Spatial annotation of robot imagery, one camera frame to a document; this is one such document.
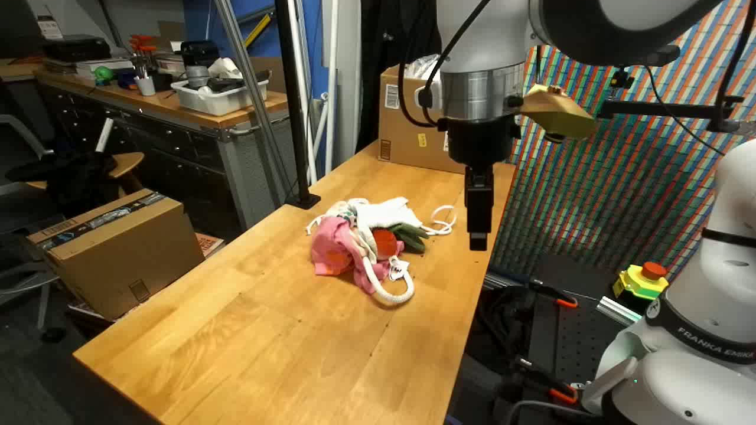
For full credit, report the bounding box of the wooden workbench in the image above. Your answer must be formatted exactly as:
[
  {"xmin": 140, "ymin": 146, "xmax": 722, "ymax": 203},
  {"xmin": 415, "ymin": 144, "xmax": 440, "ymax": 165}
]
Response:
[{"xmin": 36, "ymin": 71, "xmax": 295, "ymax": 235}]

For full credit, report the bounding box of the black vertical pole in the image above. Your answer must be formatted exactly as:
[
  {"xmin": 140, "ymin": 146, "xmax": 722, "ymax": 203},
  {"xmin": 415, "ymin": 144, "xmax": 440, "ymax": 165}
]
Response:
[{"xmin": 273, "ymin": 0, "xmax": 318, "ymax": 211}]

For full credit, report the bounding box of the cardboard box on floor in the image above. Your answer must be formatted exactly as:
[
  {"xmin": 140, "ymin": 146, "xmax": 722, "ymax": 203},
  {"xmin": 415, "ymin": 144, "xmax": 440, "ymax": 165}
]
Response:
[{"xmin": 28, "ymin": 190, "xmax": 203, "ymax": 319}]

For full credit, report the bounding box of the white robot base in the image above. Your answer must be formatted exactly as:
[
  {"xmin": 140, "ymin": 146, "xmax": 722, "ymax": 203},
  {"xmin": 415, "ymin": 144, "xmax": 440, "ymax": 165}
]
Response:
[{"xmin": 581, "ymin": 140, "xmax": 756, "ymax": 425}]

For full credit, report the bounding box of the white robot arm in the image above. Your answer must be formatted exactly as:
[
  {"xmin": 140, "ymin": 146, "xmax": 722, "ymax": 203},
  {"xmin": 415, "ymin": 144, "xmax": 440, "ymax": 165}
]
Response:
[{"xmin": 433, "ymin": 0, "xmax": 722, "ymax": 251}]

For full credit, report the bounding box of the pink cloth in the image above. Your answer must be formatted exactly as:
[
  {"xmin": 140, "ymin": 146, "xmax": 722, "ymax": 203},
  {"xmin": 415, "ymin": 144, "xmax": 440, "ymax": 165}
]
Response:
[{"xmin": 310, "ymin": 216, "xmax": 392, "ymax": 296}]

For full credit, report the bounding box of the thin white cord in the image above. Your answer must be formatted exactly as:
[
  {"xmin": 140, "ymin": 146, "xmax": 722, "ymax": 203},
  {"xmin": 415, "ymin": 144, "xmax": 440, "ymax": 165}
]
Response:
[{"xmin": 422, "ymin": 203, "xmax": 461, "ymax": 238}]

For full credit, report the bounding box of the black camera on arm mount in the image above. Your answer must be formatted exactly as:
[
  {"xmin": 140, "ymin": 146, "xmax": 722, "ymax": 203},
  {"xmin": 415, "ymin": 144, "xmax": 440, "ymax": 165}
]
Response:
[{"xmin": 597, "ymin": 97, "xmax": 756, "ymax": 134}]

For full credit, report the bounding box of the white plastic bin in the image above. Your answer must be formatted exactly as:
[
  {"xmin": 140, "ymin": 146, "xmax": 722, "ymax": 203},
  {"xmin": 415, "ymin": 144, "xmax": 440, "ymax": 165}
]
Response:
[{"xmin": 169, "ymin": 81, "xmax": 252, "ymax": 116}]

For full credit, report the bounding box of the wooden stool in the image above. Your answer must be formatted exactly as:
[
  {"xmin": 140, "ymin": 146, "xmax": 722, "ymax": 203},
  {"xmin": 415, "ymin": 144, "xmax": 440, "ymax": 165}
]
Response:
[{"xmin": 23, "ymin": 152, "xmax": 143, "ymax": 195}]

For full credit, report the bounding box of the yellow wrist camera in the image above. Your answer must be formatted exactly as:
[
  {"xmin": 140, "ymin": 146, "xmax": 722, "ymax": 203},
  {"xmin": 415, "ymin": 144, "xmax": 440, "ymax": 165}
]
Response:
[{"xmin": 520, "ymin": 86, "xmax": 595, "ymax": 142}]

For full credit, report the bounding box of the emergency stop button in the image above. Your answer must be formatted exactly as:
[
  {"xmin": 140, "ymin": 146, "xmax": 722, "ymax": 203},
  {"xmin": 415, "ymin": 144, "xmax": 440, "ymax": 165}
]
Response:
[{"xmin": 612, "ymin": 262, "xmax": 669, "ymax": 301}]

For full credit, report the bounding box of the cardboard box on table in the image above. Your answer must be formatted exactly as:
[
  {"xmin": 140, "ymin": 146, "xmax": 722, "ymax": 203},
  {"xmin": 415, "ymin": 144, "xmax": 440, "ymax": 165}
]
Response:
[{"xmin": 377, "ymin": 66, "xmax": 462, "ymax": 172}]

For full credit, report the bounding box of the white towel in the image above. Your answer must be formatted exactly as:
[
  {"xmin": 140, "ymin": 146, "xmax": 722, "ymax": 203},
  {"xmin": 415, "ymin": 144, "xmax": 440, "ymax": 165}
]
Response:
[{"xmin": 327, "ymin": 197, "xmax": 422, "ymax": 229}]

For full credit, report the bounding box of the orange plush carrot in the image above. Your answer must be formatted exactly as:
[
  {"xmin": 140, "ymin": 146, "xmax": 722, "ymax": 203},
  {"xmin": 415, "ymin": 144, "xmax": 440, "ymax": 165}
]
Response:
[{"xmin": 370, "ymin": 224, "xmax": 425, "ymax": 257}]

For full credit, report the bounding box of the thick white rope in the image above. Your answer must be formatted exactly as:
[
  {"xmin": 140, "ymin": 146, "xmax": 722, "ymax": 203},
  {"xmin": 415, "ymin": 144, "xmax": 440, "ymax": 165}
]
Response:
[{"xmin": 349, "ymin": 235, "xmax": 419, "ymax": 309}]

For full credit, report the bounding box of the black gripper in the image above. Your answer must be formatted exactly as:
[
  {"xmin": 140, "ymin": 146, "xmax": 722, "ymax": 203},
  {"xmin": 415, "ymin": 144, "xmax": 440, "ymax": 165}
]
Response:
[{"xmin": 447, "ymin": 116, "xmax": 520, "ymax": 251}]

